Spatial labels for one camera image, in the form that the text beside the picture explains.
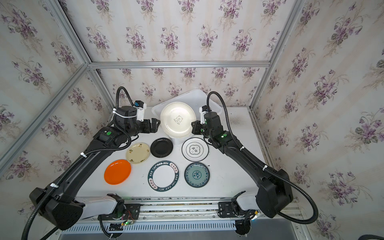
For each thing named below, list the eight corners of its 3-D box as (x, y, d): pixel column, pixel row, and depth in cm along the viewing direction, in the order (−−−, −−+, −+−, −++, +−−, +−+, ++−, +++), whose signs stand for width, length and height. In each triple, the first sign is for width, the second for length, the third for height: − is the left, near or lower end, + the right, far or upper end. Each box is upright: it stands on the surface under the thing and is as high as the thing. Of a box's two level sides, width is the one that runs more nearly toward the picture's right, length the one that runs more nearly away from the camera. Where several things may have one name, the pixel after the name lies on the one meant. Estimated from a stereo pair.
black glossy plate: (149, 157, 94) (148, 155, 92) (153, 139, 102) (152, 137, 100) (172, 157, 94) (171, 156, 92) (173, 139, 102) (173, 137, 100)
